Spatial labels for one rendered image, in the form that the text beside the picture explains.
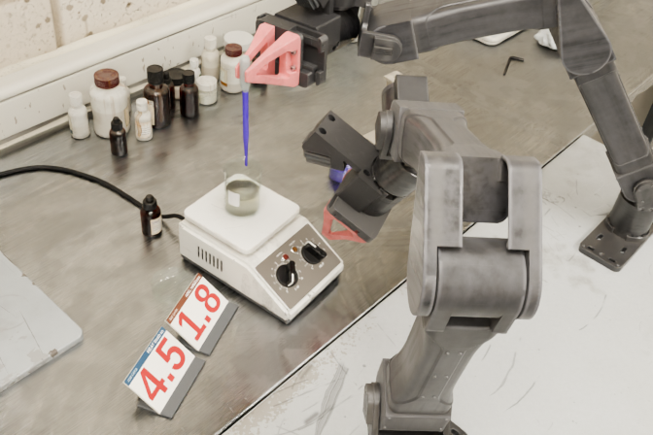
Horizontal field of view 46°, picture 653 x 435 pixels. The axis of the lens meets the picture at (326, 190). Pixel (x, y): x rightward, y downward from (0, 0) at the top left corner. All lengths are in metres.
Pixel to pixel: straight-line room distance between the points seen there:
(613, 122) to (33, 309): 0.82
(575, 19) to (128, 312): 0.68
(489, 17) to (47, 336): 0.69
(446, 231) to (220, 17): 1.03
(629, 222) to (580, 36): 0.36
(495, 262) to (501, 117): 0.93
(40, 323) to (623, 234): 0.86
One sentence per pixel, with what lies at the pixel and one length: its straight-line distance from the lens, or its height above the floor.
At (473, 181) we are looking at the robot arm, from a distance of 0.62.
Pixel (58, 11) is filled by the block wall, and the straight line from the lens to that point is 1.37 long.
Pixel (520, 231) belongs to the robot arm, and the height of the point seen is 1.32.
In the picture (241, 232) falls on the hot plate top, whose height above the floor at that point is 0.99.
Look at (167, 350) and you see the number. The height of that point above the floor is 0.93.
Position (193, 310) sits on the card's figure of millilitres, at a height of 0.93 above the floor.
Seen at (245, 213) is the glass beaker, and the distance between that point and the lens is 1.05.
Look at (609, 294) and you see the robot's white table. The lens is 1.21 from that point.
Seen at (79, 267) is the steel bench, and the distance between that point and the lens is 1.13.
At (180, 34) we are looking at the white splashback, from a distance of 1.48.
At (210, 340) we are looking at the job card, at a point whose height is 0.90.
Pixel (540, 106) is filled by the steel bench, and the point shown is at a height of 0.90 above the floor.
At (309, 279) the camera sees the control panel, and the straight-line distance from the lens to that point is 1.05.
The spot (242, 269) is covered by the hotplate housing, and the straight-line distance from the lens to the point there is 1.03.
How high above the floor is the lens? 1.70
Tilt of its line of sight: 40 degrees down
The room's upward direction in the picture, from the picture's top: 7 degrees clockwise
